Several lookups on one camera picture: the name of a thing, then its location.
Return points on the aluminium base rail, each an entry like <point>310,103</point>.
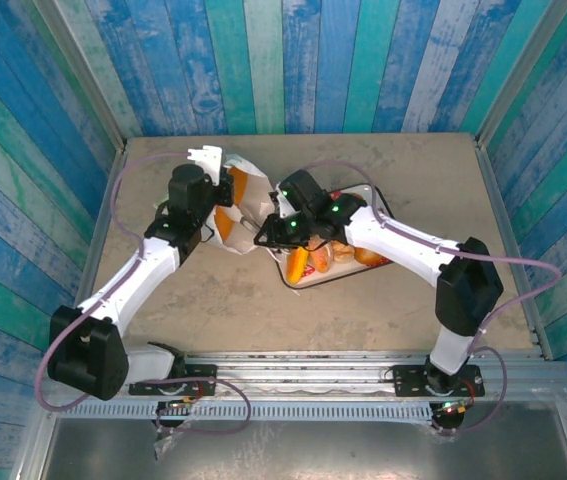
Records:
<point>303,372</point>

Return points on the crumpled clear plastic piece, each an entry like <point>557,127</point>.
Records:
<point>163,445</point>

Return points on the shiny metal plate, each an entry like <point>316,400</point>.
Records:
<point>313,450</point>

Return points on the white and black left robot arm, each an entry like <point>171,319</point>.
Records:
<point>133,275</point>

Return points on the aluminium frame post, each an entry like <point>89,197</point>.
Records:
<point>517,75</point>
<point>83,75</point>

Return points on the small circuit board with LEDs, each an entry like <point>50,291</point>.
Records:
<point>450,410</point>
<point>175,407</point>

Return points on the metal tongs with white tips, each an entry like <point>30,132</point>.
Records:
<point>252,226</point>

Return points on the pinkish fake bun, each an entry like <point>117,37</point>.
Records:
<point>321,257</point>

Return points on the golden-brown fake bun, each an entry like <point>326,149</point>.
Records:
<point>369,257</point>

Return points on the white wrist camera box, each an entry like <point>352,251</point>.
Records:
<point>281,202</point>
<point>208,160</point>

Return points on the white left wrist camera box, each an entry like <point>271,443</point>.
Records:
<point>208,160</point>

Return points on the white flower-print paper bag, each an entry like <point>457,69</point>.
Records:
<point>245,245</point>

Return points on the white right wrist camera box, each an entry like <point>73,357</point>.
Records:
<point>281,202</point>

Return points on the long orange-yellow fake bread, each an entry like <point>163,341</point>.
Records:
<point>297,266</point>

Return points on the aluminium table side rail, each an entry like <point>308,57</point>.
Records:
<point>499,200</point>
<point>108,200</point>

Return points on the pale fake bun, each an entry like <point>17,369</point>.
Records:
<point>344,253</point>

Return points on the white strawberry-print tray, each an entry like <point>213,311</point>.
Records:
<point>348,271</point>

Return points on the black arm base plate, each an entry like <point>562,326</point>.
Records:
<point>198,380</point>
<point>408,382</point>

